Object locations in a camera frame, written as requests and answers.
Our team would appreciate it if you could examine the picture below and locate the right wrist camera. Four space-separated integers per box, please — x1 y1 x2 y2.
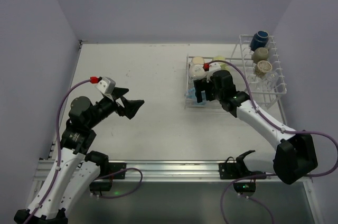
203 61 227 82

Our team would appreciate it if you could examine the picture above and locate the flat white wire rack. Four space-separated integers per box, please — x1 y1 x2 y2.
185 56 251 114

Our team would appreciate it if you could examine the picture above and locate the dark blue cup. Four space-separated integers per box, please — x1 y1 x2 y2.
250 30 269 51

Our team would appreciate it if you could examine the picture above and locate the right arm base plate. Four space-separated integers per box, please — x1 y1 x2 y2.
218 150 265 180

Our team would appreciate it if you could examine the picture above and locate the light blue mug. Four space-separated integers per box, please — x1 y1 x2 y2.
185 88 206 106

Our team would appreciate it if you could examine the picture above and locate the aluminium mounting rail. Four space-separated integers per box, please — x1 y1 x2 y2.
33 158 314 182

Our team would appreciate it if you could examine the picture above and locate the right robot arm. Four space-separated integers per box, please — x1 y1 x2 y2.
194 70 318 184

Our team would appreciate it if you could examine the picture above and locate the speckled beige cup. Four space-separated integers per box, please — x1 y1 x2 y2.
254 60 273 78

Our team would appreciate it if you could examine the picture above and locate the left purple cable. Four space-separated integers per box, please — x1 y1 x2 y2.
51 76 103 156

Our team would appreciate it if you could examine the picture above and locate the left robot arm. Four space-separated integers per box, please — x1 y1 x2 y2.
14 82 144 223

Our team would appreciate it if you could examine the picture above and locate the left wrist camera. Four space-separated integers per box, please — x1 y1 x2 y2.
96 77 116 96

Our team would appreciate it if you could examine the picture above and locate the cream and brown cup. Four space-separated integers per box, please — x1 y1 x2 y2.
191 56 205 66

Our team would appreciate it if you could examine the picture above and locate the left controller box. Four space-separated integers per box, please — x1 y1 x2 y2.
89 182 112 194

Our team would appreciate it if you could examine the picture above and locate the light green mug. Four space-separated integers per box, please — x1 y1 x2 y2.
212 55 228 70

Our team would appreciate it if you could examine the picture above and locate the controller box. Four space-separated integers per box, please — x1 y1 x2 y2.
233 182 256 197
89 182 112 194

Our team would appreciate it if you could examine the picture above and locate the purple cable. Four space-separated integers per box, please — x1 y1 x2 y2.
204 60 338 224
51 76 103 156

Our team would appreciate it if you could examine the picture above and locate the tall white wire rack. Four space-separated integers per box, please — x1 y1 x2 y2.
227 35 287 109

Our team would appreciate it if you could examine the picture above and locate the clear glass cup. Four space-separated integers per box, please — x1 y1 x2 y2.
260 71 279 92

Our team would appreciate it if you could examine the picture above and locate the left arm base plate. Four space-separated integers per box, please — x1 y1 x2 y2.
89 162 127 180

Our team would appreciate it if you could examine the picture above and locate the white floral mug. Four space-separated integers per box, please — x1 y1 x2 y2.
188 64 207 81

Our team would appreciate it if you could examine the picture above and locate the right controller box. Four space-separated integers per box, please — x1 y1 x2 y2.
233 182 256 197

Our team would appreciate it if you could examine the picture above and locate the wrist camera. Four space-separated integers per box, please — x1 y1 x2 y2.
96 77 116 96
203 61 227 82

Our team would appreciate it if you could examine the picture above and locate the olive grey cup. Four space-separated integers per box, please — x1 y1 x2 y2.
251 47 269 64

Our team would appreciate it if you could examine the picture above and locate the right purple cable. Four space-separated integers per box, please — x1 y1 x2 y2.
204 60 338 224

